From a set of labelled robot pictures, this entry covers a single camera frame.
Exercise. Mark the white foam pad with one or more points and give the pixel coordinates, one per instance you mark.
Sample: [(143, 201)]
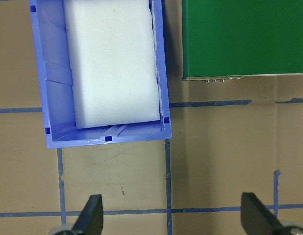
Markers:
[(112, 61)]

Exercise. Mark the green conveyor belt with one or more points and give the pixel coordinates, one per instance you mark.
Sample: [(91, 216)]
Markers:
[(239, 36)]

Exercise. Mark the blue plastic storage bin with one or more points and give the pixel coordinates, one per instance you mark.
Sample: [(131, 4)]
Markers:
[(53, 73)]

